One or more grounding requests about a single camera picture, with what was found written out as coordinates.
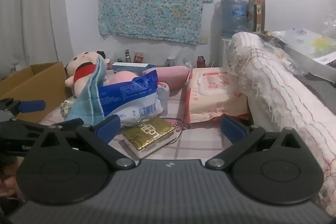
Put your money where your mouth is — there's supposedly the blue and white tissue pack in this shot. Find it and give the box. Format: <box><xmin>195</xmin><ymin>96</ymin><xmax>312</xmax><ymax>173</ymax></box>
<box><xmin>98</xmin><ymin>70</ymin><xmax>164</xmax><ymax>127</ymax></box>

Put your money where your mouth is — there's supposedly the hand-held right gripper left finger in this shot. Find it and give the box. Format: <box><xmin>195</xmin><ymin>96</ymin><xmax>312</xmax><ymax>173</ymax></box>
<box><xmin>34</xmin><ymin>115</ymin><xmax>135</xmax><ymax>170</ymax></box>

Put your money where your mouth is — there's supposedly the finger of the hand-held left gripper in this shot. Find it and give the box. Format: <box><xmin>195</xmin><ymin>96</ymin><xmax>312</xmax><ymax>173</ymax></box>
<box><xmin>12</xmin><ymin>118</ymin><xmax>84</xmax><ymax>133</ymax></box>
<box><xmin>0</xmin><ymin>98</ymin><xmax>46</xmax><ymax>119</ymax></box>

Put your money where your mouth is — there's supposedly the clear plastic packaging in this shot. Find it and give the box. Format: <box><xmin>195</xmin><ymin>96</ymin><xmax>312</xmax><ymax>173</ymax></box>
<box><xmin>270</xmin><ymin>14</ymin><xmax>336</xmax><ymax>67</ymax></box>

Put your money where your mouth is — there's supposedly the grey cloth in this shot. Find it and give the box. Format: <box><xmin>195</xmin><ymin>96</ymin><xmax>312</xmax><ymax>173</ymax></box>
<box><xmin>297</xmin><ymin>73</ymin><xmax>336</xmax><ymax>114</ymax></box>

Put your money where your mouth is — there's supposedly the cardboard box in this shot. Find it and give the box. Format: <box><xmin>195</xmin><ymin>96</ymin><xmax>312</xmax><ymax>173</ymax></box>
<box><xmin>0</xmin><ymin>62</ymin><xmax>72</xmax><ymax>123</ymax></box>

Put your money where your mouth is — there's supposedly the pale patterned cloth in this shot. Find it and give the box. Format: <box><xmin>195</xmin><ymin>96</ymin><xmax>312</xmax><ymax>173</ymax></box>
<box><xmin>60</xmin><ymin>99</ymin><xmax>76</xmax><ymax>118</ymax></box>

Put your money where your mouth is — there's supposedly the clear plastic bag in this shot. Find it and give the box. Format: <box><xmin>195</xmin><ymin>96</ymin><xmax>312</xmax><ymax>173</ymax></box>
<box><xmin>175</xmin><ymin>48</ymin><xmax>195</xmax><ymax>68</ymax></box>

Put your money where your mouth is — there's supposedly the blue water jug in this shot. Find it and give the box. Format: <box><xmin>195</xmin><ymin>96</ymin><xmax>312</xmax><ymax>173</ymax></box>
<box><xmin>220</xmin><ymin>0</ymin><xmax>248</xmax><ymax>38</ymax></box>

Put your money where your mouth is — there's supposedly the pink plush toy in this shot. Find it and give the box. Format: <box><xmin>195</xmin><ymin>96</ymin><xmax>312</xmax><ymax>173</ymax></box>
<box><xmin>105</xmin><ymin>71</ymin><xmax>139</xmax><ymax>88</ymax></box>

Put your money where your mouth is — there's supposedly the grey curtain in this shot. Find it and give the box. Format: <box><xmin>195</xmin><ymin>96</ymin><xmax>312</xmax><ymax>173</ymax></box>
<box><xmin>0</xmin><ymin>0</ymin><xmax>74</xmax><ymax>77</ymax></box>

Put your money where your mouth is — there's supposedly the pink plaid bed sheet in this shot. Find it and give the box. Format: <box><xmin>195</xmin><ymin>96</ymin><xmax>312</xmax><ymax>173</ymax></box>
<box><xmin>39</xmin><ymin>88</ymin><xmax>252</xmax><ymax>161</ymax></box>

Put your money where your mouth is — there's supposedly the blue and white box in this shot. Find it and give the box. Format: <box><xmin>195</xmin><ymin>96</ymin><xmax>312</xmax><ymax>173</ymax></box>
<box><xmin>112</xmin><ymin>62</ymin><xmax>156</xmax><ymax>75</ymax></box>

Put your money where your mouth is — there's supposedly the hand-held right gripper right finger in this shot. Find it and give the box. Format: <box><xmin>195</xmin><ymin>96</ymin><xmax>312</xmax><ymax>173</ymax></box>
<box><xmin>205</xmin><ymin>115</ymin><xmax>306</xmax><ymax>170</ymax></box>

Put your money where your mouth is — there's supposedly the gold tissue pack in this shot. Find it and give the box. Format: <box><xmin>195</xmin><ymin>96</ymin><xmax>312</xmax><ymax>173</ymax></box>
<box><xmin>121</xmin><ymin>116</ymin><xmax>177</xmax><ymax>159</ymax></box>

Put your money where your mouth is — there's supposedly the white knitted blanket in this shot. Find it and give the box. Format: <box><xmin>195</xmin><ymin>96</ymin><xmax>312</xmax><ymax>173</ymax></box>
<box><xmin>227</xmin><ymin>32</ymin><xmax>336</xmax><ymax>214</ymax></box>

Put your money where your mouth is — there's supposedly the light blue towel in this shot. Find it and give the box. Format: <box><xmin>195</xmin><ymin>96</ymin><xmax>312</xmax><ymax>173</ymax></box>
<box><xmin>65</xmin><ymin>56</ymin><xmax>108</xmax><ymax>125</ymax></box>

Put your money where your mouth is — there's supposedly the pink towel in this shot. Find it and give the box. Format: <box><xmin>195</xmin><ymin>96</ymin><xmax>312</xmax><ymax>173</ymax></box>
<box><xmin>143</xmin><ymin>65</ymin><xmax>190</xmax><ymax>90</ymax></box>

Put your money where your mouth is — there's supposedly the plush doll with red shirt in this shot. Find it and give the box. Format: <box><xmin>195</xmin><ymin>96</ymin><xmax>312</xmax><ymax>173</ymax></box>
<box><xmin>64</xmin><ymin>50</ymin><xmax>111</xmax><ymax>96</ymax></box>

